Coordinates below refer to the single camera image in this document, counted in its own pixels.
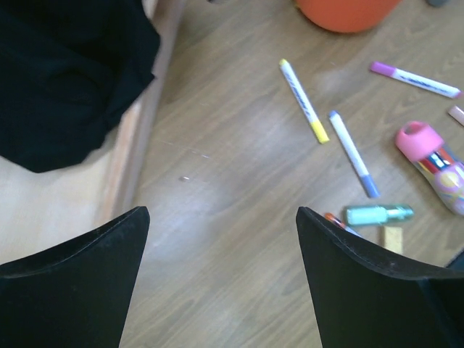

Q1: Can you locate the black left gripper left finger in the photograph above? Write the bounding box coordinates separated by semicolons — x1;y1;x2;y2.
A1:
1;207;150;347

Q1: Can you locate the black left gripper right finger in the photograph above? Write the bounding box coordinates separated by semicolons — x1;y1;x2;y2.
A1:
296;207;463;347

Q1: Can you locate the blue capped white marker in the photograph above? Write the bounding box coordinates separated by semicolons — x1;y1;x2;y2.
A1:
328;110;380;199

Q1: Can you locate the yellow capped white marker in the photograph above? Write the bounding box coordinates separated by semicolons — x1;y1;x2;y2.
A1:
279;59;329;144

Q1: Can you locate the pink capped white marker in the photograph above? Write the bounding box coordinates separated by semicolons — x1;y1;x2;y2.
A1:
370;62;463;99

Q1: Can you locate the orange round pen organizer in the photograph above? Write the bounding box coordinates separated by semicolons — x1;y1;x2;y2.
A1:
295;0;400;33

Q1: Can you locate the small orange eraser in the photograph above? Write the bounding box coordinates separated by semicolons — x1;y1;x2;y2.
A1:
380;226;403;254

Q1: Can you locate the red clear pen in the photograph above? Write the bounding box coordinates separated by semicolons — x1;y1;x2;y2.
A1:
324;212;362;238

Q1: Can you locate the green correction tape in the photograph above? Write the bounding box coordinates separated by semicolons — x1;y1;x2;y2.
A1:
344;204;414;226

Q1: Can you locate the wooden clothes rack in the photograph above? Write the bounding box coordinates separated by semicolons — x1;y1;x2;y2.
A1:
1;0;185;263

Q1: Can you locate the pink lidded pen tube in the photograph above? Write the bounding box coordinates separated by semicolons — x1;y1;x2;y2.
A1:
395;121;463;215

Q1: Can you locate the black t-shirt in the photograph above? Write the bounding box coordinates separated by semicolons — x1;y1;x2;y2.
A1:
1;1;160;173

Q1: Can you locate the small grey round cap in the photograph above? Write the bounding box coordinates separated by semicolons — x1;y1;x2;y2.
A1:
426;0;449;8

